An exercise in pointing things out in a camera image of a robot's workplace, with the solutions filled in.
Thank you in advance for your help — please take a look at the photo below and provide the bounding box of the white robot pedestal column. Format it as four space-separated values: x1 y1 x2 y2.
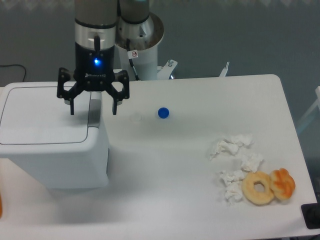
115 12 164 81

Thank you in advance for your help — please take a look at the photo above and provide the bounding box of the crumpled white tissue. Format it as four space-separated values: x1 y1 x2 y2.
219 170 245 206
208 133 254 161
240 153 264 173

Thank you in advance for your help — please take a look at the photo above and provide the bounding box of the lower crumpled white tissue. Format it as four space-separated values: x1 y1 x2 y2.
219 170 245 206

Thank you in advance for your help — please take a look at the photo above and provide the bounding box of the black cable on floor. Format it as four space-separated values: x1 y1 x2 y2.
0 64 27 82

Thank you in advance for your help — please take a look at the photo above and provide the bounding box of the middle crumpled white tissue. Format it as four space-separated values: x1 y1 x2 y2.
240 153 264 173

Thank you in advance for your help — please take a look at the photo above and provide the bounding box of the black device at table corner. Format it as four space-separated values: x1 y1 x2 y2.
301 203 320 230

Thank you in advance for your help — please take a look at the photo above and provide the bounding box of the orange glazed twisted bread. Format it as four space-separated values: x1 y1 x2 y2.
269 168 296 201

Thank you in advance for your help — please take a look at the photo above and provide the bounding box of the orange object at left edge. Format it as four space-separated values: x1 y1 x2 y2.
0 193 4 219

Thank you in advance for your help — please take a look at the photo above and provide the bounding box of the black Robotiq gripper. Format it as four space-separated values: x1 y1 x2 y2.
56 43 130 115

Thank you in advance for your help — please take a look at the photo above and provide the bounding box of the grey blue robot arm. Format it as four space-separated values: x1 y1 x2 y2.
57 0 150 115

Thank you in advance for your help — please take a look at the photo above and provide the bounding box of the white trash can body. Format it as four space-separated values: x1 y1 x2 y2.
0 82 109 189

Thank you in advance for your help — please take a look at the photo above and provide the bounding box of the plain ring donut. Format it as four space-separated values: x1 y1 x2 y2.
241 171 275 205

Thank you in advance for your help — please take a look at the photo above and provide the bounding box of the black cable on pedestal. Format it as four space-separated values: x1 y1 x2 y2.
125 37 141 81

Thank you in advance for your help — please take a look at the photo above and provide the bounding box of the white trash can lid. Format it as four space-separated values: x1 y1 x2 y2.
0 84 91 145

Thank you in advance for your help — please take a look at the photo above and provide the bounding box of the upper crumpled white tissue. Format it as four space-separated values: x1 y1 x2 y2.
208 133 254 161

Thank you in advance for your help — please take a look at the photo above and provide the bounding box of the blue bottle cap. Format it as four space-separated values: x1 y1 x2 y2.
157 107 170 119

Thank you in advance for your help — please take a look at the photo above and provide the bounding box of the white metal frame at right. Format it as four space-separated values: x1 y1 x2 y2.
295 86 320 136

